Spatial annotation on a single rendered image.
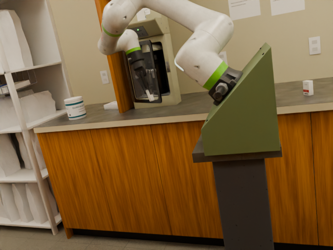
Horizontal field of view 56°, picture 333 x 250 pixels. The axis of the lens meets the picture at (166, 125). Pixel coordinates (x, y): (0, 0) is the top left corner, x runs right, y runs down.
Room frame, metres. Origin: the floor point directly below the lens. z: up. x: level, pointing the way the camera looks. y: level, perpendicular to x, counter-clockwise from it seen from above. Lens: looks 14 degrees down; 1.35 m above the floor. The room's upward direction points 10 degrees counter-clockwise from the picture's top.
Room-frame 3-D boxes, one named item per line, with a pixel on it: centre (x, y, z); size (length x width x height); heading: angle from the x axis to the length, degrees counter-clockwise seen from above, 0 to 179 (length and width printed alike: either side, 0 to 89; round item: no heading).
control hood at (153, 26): (2.10, 0.08, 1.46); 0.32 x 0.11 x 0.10; 67
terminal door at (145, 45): (2.09, 0.10, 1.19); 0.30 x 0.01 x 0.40; 40
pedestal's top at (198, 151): (1.22, -0.27, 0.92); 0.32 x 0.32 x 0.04; 73
